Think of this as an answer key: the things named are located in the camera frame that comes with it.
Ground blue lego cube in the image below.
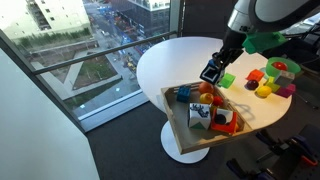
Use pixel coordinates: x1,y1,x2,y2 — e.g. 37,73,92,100
176,86,191,103

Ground grey block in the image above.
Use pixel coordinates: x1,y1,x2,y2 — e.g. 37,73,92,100
274,71,295,87

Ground yellow red apple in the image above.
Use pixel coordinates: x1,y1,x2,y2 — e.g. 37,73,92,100
199,93,214,104

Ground magenta block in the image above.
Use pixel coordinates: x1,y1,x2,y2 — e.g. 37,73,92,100
276,84,296,98

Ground red tomato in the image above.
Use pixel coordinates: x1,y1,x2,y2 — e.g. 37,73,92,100
212,96,223,107

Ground blue number four cube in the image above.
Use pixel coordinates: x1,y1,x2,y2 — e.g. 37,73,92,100
200,59,224,85

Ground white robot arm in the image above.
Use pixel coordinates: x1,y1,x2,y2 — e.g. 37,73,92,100
212,0,320,84

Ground dark purple plum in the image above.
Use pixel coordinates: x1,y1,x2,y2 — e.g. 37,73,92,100
246,80,259,90

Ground white table pedestal base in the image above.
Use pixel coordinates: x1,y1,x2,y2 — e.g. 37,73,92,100
160,121,210,164

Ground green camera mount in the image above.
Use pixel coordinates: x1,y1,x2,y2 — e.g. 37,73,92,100
242,32,287,54

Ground yellow lemon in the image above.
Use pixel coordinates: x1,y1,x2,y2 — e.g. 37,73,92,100
256,86,272,98

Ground green bowl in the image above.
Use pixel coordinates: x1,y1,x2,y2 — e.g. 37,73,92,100
265,57,301,77

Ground orange red block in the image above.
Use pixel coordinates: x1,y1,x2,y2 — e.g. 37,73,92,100
246,69,264,82

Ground orange fruit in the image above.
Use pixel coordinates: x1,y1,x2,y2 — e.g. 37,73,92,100
198,82,214,94

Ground yellow green block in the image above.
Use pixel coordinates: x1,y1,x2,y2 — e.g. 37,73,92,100
264,76,280,93

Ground black clamp orange handles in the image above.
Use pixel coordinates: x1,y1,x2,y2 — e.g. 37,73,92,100
226,129,318,180

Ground white black patterned cube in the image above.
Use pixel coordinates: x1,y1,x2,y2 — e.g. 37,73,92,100
188,103,211,130

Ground wooden tray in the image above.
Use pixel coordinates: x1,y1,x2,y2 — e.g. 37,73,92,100
161,82,252,149

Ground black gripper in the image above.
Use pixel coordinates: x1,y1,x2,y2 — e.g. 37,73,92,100
212,28,245,83

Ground red ball in bowl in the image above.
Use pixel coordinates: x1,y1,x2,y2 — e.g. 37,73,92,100
272,62,288,71

